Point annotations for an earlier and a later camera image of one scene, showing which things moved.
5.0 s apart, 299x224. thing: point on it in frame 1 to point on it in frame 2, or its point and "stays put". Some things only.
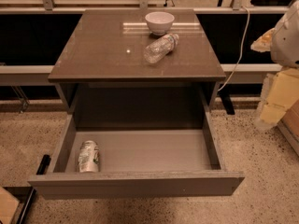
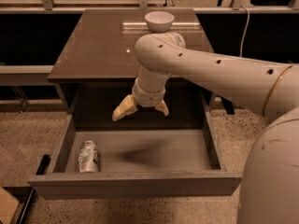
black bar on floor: [45, 162] stays put
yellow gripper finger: [271, 114] to [126, 107]
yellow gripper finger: [263, 43] to [162, 106]
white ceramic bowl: [159, 22] stays put
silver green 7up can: [89, 157] stays put
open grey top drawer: [154, 162] stays put
